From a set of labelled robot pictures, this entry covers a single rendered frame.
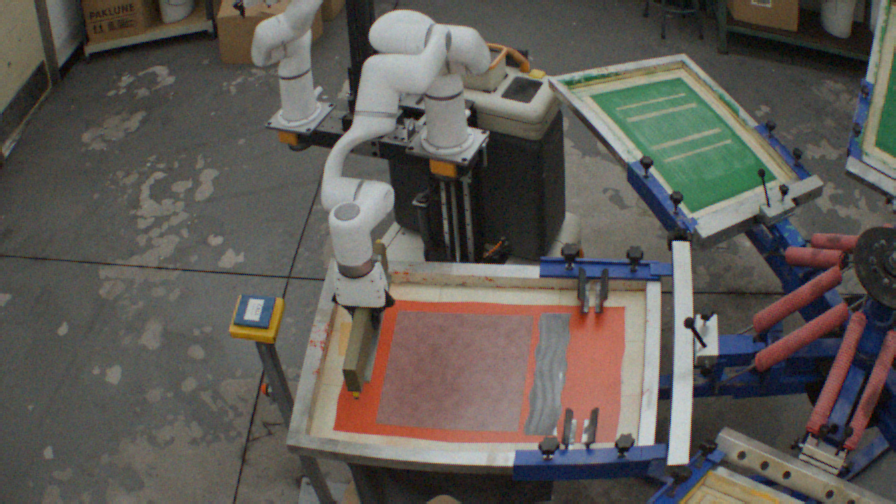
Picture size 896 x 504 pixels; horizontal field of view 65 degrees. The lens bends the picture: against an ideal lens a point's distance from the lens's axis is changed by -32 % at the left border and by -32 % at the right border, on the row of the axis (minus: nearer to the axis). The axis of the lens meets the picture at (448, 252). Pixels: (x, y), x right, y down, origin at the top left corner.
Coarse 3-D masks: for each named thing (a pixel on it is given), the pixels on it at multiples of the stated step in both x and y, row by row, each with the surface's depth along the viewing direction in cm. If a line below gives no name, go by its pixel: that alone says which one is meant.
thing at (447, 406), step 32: (384, 384) 212; (416, 384) 212; (448, 384) 211; (480, 384) 211; (512, 384) 210; (576, 384) 208; (608, 384) 207; (352, 416) 206; (384, 416) 205; (416, 416) 205; (448, 416) 204; (480, 416) 204; (512, 416) 203; (576, 416) 201; (608, 416) 200
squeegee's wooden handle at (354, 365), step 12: (384, 252) 216; (384, 264) 217; (360, 312) 202; (360, 324) 200; (360, 336) 197; (348, 348) 195; (360, 348) 196; (348, 360) 193; (360, 360) 195; (348, 372) 192; (360, 372) 195; (348, 384) 195; (360, 384) 195
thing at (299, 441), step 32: (544, 288) 230; (576, 288) 229; (608, 288) 227; (640, 288) 226; (320, 320) 222; (320, 352) 215; (640, 416) 195; (288, 448) 196; (320, 448) 194; (352, 448) 194; (384, 448) 194; (416, 448) 194
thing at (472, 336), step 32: (384, 320) 226; (416, 320) 226; (448, 320) 225; (480, 320) 224; (512, 320) 224; (576, 320) 222; (608, 320) 221; (384, 352) 219; (416, 352) 219; (448, 352) 218; (480, 352) 217; (512, 352) 217; (576, 352) 215; (608, 352) 214
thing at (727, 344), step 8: (720, 336) 201; (728, 336) 201; (736, 336) 201; (744, 336) 200; (752, 336) 200; (720, 344) 200; (728, 344) 199; (736, 344) 199; (744, 344) 198; (752, 344) 198; (720, 352) 198; (728, 352) 197; (736, 352) 197; (744, 352) 197; (752, 352) 196; (728, 360) 199; (736, 360) 198; (744, 360) 198; (696, 368) 202
